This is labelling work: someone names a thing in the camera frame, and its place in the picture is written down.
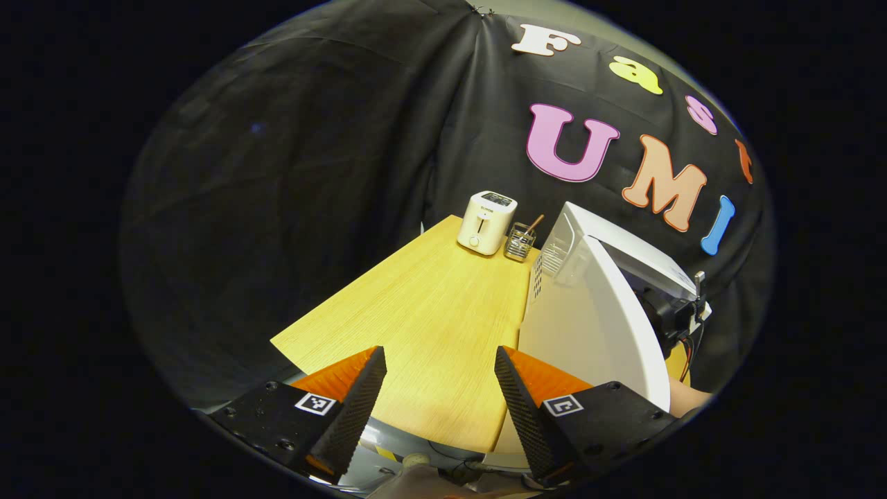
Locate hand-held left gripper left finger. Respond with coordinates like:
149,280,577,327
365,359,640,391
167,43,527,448
208,345,389,486

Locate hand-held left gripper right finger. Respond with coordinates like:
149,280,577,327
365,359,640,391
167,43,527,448
493,345,684,486

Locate white microwave oven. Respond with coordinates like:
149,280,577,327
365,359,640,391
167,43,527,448
495,201,712,455

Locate clear glass utensil holder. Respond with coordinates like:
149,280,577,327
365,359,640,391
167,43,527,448
504,222,537,263

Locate white toaster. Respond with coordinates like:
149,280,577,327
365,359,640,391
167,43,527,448
457,191,518,256

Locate black backdrop cloth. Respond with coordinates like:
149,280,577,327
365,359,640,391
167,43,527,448
118,0,773,410

